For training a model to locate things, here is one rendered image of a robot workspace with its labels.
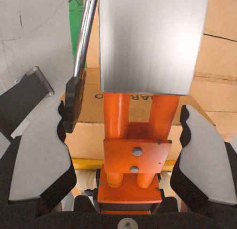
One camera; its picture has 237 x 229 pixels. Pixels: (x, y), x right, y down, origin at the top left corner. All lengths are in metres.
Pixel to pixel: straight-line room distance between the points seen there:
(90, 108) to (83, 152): 0.11
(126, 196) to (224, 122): 0.92
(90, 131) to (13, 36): 1.31
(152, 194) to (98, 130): 0.18
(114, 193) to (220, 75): 0.76
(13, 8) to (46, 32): 0.38
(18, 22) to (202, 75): 1.42
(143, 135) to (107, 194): 0.09
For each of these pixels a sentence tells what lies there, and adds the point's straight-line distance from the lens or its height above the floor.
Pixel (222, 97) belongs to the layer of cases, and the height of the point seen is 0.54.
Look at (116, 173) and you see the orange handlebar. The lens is 0.17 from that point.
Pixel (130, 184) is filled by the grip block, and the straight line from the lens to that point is 0.21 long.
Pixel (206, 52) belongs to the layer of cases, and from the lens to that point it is 0.75.
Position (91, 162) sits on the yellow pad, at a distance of 0.38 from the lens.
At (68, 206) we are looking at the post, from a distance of 1.55.
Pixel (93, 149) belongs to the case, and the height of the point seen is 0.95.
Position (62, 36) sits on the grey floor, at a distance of 1.27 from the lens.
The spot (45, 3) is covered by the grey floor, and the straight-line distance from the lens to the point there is 1.34.
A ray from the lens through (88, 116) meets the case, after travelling 0.32.
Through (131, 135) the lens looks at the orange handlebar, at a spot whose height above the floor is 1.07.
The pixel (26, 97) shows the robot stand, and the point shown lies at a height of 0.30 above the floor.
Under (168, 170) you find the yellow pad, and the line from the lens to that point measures 0.41.
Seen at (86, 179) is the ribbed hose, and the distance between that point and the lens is 0.32.
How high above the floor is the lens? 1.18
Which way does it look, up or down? 57 degrees down
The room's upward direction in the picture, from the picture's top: 178 degrees counter-clockwise
